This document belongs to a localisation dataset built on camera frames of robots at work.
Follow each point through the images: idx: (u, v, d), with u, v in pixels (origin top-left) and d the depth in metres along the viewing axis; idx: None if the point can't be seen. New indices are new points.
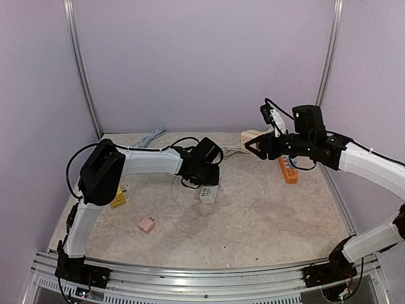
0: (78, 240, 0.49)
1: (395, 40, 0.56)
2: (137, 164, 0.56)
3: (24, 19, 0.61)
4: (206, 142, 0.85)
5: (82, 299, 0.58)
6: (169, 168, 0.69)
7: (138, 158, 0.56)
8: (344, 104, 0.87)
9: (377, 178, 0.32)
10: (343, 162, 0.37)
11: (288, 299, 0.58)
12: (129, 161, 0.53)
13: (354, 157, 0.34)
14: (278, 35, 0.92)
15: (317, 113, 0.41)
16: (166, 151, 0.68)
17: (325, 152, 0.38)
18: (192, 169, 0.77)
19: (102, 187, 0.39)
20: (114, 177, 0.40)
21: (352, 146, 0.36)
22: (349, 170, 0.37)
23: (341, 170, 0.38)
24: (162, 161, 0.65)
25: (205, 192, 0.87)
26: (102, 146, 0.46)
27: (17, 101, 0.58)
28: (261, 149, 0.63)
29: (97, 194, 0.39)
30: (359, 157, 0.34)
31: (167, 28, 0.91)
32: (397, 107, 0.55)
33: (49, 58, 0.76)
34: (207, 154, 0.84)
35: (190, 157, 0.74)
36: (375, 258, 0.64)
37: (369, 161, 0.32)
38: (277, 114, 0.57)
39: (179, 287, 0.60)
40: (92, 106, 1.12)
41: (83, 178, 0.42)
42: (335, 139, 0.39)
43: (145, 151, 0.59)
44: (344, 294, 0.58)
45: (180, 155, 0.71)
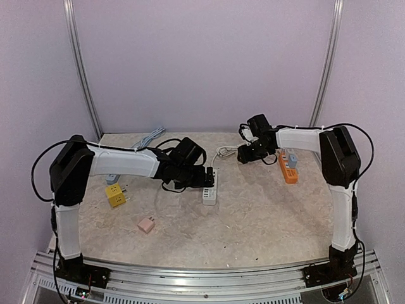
0: (66, 244, 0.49)
1: (396, 40, 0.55)
2: (109, 164, 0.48)
3: (24, 19, 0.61)
4: (186, 142, 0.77)
5: (81, 299, 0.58)
6: (144, 171, 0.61)
7: (111, 157, 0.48)
8: (344, 104, 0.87)
9: (299, 142, 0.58)
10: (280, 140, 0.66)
11: (288, 299, 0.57)
12: (99, 159, 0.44)
13: (283, 134, 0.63)
14: (278, 35, 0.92)
15: (259, 119, 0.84)
16: (142, 152, 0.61)
17: (267, 138, 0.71)
18: (171, 172, 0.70)
19: (67, 187, 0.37)
20: (80, 177, 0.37)
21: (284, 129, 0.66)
22: (285, 145, 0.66)
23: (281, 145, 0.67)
24: (137, 163, 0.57)
25: (207, 192, 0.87)
26: (71, 143, 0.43)
27: (17, 101, 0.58)
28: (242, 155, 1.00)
29: (64, 194, 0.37)
30: (286, 133, 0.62)
31: (166, 28, 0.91)
32: (397, 107, 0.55)
33: (48, 58, 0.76)
34: (187, 156, 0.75)
35: (168, 159, 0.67)
36: (376, 258, 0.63)
37: (292, 133, 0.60)
38: (247, 132, 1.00)
39: (179, 287, 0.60)
40: (92, 106, 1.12)
41: (50, 177, 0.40)
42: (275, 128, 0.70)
43: (117, 151, 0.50)
44: (344, 294, 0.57)
45: (156, 158, 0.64)
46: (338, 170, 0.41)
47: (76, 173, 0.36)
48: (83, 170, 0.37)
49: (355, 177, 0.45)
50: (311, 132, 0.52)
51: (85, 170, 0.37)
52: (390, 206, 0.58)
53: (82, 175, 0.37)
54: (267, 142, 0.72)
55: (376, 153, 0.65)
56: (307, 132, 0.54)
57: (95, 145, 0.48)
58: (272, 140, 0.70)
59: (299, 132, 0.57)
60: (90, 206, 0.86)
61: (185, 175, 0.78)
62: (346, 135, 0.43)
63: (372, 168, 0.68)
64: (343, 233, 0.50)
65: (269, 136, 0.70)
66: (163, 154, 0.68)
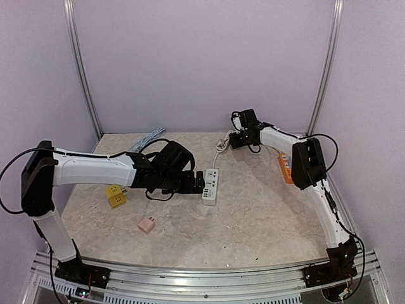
0: (57, 247, 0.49)
1: (395, 40, 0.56)
2: (76, 173, 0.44)
3: (24, 19, 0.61)
4: (172, 146, 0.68)
5: (82, 299, 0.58)
6: (120, 180, 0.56)
7: (78, 164, 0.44)
8: (344, 103, 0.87)
9: (277, 143, 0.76)
10: (262, 137, 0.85)
11: (288, 299, 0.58)
12: (62, 169, 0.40)
13: (266, 133, 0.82)
14: (278, 34, 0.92)
15: (248, 113, 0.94)
16: (117, 158, 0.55)
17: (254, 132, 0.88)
18: (151, 182, 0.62)
19: (30, 201, 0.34)
20: (42, 190, 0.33)
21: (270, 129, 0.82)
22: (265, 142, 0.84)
23: (262, 142, 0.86)
24: (110, 170, 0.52)
25: (207, 192, 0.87)
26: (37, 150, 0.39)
27: (17, 102, 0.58)
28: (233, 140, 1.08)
29: (29, 208, 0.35)
30: (270, 133, 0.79)
31: (166, 28, 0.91)
32: (397, 107, 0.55)
33: (48, 58, 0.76)
34: (173, 164, 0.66)
35: (148, 168, 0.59)
36: (376, 258, 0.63)
37: (274, 135, 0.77)
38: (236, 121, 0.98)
39: (179, 287, 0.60)
40: (92, 106, 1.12)
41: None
42: (261, 125, 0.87)
43: (86, 159, 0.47)
44: (344, 294, 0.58)
45: (133, 165, 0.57)
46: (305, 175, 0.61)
47: (37, 185, 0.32)
48: (44, 182, 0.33)
49: (321, 178, 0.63)
50: (288, 139, 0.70)
51: (45, 182, 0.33)
52: (390, 207, 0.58)
53: (43, 187, 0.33)
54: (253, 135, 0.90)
55: (376, 153, 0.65)
56: (285, 138, 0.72)
57: (62, 152, 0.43)
58: (255, 135, 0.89)
59: (280, 136, 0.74)
60: (90, 206, 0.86)
61: (168, 183, 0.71)
62: (318, 148, 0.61)
63: (372, 168, 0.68)
64: (331, 228, 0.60)
65: (255, 132, 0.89)
66: (144, 161, 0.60)
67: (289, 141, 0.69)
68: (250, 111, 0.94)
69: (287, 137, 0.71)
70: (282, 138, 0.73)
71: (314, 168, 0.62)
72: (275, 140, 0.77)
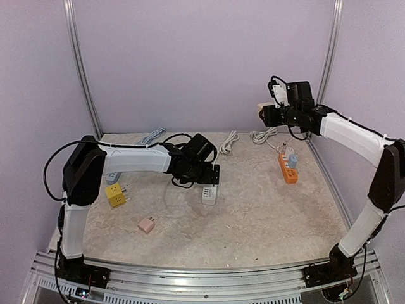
0: (71, 244, 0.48)
1: (395, 40, 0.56)
2: (121, 163, 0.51)
3: (24, 19, 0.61)
4: (199, 139, 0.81)
5: (82, 299, 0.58)
6: (157, 166, 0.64)
7: (122, 154, 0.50)
8: (343, 103, 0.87)
9: (346, 140, 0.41)
10: (324, 127, 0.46)
11: (288, 299, 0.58)
12: (110, 159, 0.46)
13: (333, 125, 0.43)
14: (278, 34, 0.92)
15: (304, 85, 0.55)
16: (153, 148, 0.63)
17: (309, 118, 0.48)
18: (181, 167, 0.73)
19: (83, 187, 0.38)
20: (92, 178, 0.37)
21: (333, 116, 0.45)
22: (329, 135, 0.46)
23: (322, 135, 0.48)
24: (149, 159, 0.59)
25: (207, 192, 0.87)
26: (82, 144, 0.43)
27: (17, 102, 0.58)
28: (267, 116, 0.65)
29: (79, 194, 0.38)
30: (337, 124, 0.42)
31: (167, 28, 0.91)
32: (397, 107, 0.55)
33: (48, 57, 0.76)
34: (199, 152, 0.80)
35: (180, 154, 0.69)
36: (376, 258, 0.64)
37: (340, 127, 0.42)
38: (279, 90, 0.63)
39: (179, 287, 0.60)
40: (92, 106, 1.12)
41: (68, 177, 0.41)
42: (320, 109, 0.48)
43: (129, 149, 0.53)
44: (344, 294, 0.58)
45: (168, 152, 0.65)
46: (388, 194, 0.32)
47: (90, 173, 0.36)
48: (97, 169, 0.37)
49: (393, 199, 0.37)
50: (371, 137, 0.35)
51: (97, 170, 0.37)
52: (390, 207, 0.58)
53: (95, 173, 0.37)
54: (308, 125, 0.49)
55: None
56: (364, 133, 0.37)
57: (108, 144, 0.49)
58: (316, 123, 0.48)
59: (352, 130, 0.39)
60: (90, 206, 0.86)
61: (194, 171, 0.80)
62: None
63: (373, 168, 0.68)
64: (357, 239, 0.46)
65: (313, 117, 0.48)
66: (176, 149, 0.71)
67: (369, 141, 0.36)
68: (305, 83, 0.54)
69: (367, 133, 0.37)
70: (349, 131, 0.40)
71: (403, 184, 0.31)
72: (345, 135, 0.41)
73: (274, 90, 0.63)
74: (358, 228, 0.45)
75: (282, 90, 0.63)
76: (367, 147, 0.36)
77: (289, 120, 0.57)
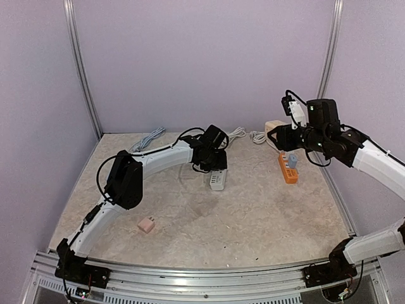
0: (90, 238, 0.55)
1: (395, 40, 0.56)
2: (154, 165, 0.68)
3: (24, 21, 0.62)
4: (211, 129, 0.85)
5: (82, 299, 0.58)
6: (183, 159, 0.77)
7: (154, 160, 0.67)
8: (344, 103, 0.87)
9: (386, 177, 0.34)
10: (358, 159, 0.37)
11: (288, 299, 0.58)
12: (146, 165, 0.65)
13: (368, 158, 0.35)
14: (278, 35, 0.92)
15: (330, 105, 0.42)
16: (176, 145, 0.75)
17: (340, 147, 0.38)
18: (202, 155, 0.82)
19: (130, 191, 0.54)
20: (135, 184, 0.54)
21: (369, 145, 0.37)
22: (364, 168, 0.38)
23: (354, 166, 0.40)
24: (176, 156, 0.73)
25: (215, 179, 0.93)
26: (119, 158, 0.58)
27: (18, 102, 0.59)
28: (283, 139, 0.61)
29: (126, 196, 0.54)
30: (376, 160, 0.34)
31: (167, 28, 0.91)
32: (397, 107, 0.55)
33: (49, 58, 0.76)
34: (214, 141, 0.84)
35: (199, 144, 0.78)
36: (375, 258, 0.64)
37: (383, 165, 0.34)
38: (296, 107, 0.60)
39: (179, 287, 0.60)
40: (92, 106, 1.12)
41: (113, 186, 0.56)
42: (352, 135, 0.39)
43: (156, 154, 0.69)
44: (344, 294, 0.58)
45: (189, 145, 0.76)
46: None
47: (133, 180, 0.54)
48: (137, 178, 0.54)
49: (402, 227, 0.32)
50: None
51: (137, 179, 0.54)
52: (391, 208, 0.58)
53: (138, 180, 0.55)
54: (339, 154, 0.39)
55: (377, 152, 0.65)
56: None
57: (140, 154, 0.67)
58: (350, 154, 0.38)
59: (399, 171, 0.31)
60: (90, 206, 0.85)
61: (212, 158, 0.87)
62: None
63: None
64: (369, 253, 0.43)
65: (346, 145, 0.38)
66: (195, 140, 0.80)
67: None
68: (332, 102, 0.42)
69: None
70: (394, 172, 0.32)
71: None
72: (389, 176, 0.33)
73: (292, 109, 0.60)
74: (374, 246, 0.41)
75: (299, 107, 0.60)
76: None
77: (311, 145, 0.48)
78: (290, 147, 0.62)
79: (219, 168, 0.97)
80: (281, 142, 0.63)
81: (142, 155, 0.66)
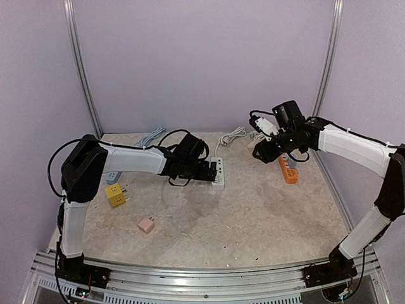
0: (72, 240, 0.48)
1: (395, 40, 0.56)
2: (119, 162, 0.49)
3: (24, 20, 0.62)
4: (189, 137, 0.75)
5: (82, 299, 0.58)
6: (153, 168, 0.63)
7: (121, 154, 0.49)
8: (344, 102, 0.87)
9: (351, 154, 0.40)
10: (322, 142, 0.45)
11: (288, 299, 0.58)
12: (111, 157, 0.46)
13: (334, 137, 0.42)
14: (278, 34, 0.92)
15: (290, 106, 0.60)
16: (150, 150, 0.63)
17: (305, 134, 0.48)
18: (176, 170, 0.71)
19: (84, 183, 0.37)
20: (93, 175, 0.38)
21: (330, 127, 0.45)
22: (331, 150, 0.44)
23: (321, 149, 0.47)
24: (148, 159, 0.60)
25: (216, 179, 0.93)
26: (84, 142, 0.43)
27: (17, 102, 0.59)
28: (264, 153, 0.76)
29: (79, 191, 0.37)
30: (337, 137, 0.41)
31: (166, 28, 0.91)
32: (396, 107, 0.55)
33: (48, 57, 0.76)
34: (192, 152, 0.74)
35: (173, 158, 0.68)
36: (375, 258, 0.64)
37: (342, 139, 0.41)
38: (262, 123, 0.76)
39: (179, 287, 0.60)
40: (92, 106, 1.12)
41: (65, 175, 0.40)
42: (315, 122, 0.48)
43: (128, 149, 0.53)
44: (344, 294, 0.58)
45: (163, 154, 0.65)
46: (398, 198, 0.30)
47: (92, 170, 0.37)
48: (97, 168, 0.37)
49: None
50: (375, 147, 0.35)
51: (98, 168, 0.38)
52: None
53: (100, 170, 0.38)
54: (305, 139, 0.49)
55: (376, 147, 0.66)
56: (368, 145, 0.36)
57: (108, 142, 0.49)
58: (312, 138, 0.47)
59: (353, 141, 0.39)
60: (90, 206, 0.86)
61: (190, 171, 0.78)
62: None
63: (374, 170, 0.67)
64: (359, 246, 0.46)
65: (309, 131, 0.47)
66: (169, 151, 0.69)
67: (374, 152, 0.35)
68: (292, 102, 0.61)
69: (374, 145, 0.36)
70: (354, 144, 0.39)
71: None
72: (348, 149, 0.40)
73: (259, 125, 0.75)
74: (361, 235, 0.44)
75: (265, 122, 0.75)
76: (372, 158, 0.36)
77: (284, 143, 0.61)
78: (273, 157, 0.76)
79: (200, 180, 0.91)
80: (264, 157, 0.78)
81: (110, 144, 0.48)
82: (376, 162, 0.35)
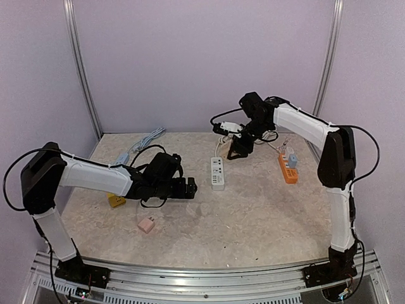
0: (62, 240, 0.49)
1: (395, 39, 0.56)
2: (80, 178, 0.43)
3: (24, 21, 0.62)
4: (161, 157, 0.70)
5: (82, 299, 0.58)
6: (118, 189, 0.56)
7: (83, 168, 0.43)
8: (344, 103, 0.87)
9: (297, 128, 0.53)
10: (280, 118, 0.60)
11: (288, 299, 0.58)
12: (69, 171, 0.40)
13: (287, 115, 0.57)
14: (278, 34, 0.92)
15: (250, 96, 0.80)
16: (117, 169, 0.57)
17: (263, 111, 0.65)
18: (143, 193, 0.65)
19: (37, 194, 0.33)
20: (48, 187, 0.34)
21: (285, 106, 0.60)
22: (285, 125, 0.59)
23: (279, 124, 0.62)
24: (112, 180, 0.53)
25: (217, 178, 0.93)
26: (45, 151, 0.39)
27: (18, 102, 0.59)
28: (241, 149, 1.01)
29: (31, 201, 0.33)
30: (289, 114, 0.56)
31: (167, 29, 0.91)
32: (396, 107, 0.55)
33: (48, 57, 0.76)
34: (162, 173, 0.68)
35: (141, 180, 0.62)
36: (376, 258, 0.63)
37: (292, 116, 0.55)
38: (226, 125, 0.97)
39: (179, 287, 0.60)
40: (92, 106, 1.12)
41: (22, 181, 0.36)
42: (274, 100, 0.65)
43: (92, 164, 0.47)
44: (344, 294, 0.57)
45: (130, 177, 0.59)
46: (334, 173, 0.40)
47: (47, 181, 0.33)
48: (53, 180, 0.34)
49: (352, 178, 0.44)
50: (317, 125, 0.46)
51: (54, 180, 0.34)
52: (390, 209, 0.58)
53: (57, 181, 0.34)
54: (264, 114, 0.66)
55: (369, 141, 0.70)
56: (310, 121, 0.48)
57: (70, 155, 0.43)
58: (268, 113, 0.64)
59: (303, 119, 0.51)
60: (90, 206, 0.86)
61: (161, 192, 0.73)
62: (350, 136, 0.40)
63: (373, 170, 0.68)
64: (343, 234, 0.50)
65: (266, 108, 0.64)
66: (137, 173, 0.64)
67: (315, 128, 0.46)
68: (252, 94, 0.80)
69: (315, 123, 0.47)
70: (299, 120, 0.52)
71: (345, 164, 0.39)
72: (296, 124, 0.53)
73: (225, 128, 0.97)
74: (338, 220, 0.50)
75: (228, 123, 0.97)
76: (312, 132, 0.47)
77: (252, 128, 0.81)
78: (247, 148, 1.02)
79: (176, 197, 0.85)
80: (243, 151, 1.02)
81: (71, 156, 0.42)
82: (314, 135, 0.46)
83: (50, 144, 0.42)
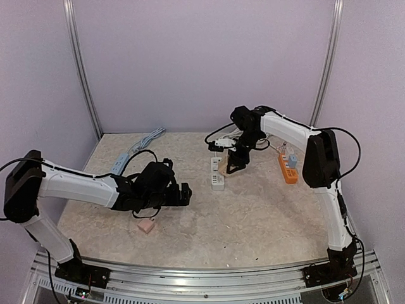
0: (57, 244, 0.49)
1: (395, 40, 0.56)
2: (62, 187, 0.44)
3: (24, 22, 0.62)
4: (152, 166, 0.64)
5: (82, 299, 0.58)
6: (103, 199, 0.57)
7: (65, 178, 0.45)
8: (344, 103, 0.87)
9: (283, 134, 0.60)
10: (266, 125, 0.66)
11: (288, 299, 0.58)
12: (50, 181, 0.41)
13: (273, 123, 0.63)
14: (278, 35, 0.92)
15: (240, 109, 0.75)
16: (102, 180, 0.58)
17: (250, 119, 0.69)
18: (134, 203, 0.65)
19: (17, 204, 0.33)
20: (26, 199, 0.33)
21: (270, 114, 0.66)
22: (271, 132, 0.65)
23: (264, 130, 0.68)
24: (97, 190, 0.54)
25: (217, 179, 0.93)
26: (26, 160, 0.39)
27: (18, 102, 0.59)
28: (238, 162, 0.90)
29: (11, 211, 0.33)
30: (274, 122, 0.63)
31: (166, 29, 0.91)
32: (396, 107, 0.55)
33: (48, 58, 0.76)
34: (151, 184, 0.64)
35: (129, 192, 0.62)
36: (376, 258, 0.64)
37: (278, 123, 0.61)
38: (220, 142, 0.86)
39: (179, 287, 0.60)
40: (92, 106, 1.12)
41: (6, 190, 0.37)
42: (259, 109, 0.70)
43: (74, 175, 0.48)
44: (344, 294, 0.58)
45: (116, 187, 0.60)
46: (321, 175, 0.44)
47: (25, 193, 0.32)
48: (31, 191, 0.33)
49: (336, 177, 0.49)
50: (300, 130, 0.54)
51: (32, 192, 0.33)
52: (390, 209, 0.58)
53: (34, 194, 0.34)
54: (251, 123, 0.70)
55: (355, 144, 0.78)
56: (294, 127, 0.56)
57: (52, 164, 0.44)
58: (255, 122, 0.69)
59: (287, 125, 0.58)
60: (90, 206, 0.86)
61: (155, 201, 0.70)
62: (331, 140, 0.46)
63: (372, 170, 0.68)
64: (337, 232, 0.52)
65: (254, 116, 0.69)
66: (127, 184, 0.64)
67: (299, 133, 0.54)
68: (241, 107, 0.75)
69: (299, 128, 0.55)
70: (284, 126, 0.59)
71: (328, 165, 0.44)
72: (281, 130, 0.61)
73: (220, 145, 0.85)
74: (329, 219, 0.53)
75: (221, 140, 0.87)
76: (297, 137, 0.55)
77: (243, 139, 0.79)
78: (246, 159, 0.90)
79: (172, 205, 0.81)
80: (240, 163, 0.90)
81: (52, 166, 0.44)
82: (299, 140, 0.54)
83: (31, 152, 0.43)
